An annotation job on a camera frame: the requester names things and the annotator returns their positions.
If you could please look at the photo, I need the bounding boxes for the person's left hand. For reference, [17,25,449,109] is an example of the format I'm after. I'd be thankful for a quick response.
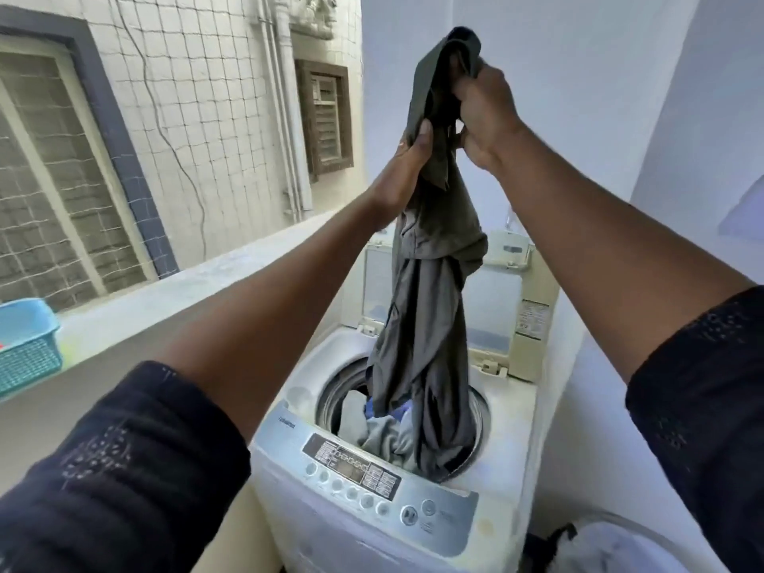
[369,119,437,231]

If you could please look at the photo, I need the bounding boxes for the person's right hand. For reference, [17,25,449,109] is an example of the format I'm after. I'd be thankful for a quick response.
[450,62,526,173]

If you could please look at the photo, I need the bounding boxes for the grey-green garment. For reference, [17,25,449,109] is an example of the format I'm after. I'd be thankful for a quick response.
[357,26,490,481]

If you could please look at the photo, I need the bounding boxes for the glass washing machine lid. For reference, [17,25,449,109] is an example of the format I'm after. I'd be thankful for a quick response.
[357,229,559,383]

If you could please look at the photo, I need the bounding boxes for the light blue and white garment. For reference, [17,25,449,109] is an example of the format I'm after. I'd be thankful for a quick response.
[364,396,413,422]
[357,411,419,470]

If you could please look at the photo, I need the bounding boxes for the white clothes garment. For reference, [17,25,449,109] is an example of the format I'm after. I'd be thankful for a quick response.
[337,390,371,442]

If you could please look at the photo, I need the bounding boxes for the white top-load washing machine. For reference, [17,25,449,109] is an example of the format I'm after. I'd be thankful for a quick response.
[248,229,559,573]

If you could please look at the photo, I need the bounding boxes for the round white laundry basket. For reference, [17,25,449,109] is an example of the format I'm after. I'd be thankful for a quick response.
[519,511,711,573]

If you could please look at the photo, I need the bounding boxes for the person's left forearm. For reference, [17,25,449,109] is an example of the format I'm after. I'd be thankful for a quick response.
[152,193,395,442]

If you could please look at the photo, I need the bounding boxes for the white pipe elbow cluster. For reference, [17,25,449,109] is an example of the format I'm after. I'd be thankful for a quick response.
[289,0,341,40]

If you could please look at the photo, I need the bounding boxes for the person's right forearm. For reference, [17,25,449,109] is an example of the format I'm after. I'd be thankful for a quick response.
[492,127,756,383]

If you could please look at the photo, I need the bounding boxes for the brown louvred window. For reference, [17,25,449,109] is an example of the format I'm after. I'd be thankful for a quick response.
[294,57,354,183]

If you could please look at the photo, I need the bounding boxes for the white drain pipes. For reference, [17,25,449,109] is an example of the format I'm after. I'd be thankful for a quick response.
[253,0,314,221]

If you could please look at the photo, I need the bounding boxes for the safety net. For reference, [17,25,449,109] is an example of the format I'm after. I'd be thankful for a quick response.
[0,0,365,311]

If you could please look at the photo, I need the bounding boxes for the printed white paper sheet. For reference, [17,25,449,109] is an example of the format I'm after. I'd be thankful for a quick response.
[718,174,764,245]

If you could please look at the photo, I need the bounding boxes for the large blue framed window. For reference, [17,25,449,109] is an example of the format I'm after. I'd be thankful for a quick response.
[0,5,180,311]

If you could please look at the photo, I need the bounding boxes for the turquoise plastic basket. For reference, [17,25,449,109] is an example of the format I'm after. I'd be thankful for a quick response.
[0,298,64,398]

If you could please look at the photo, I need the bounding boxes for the black hanging wall cable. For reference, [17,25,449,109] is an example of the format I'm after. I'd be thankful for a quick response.
[110,0,207,260]

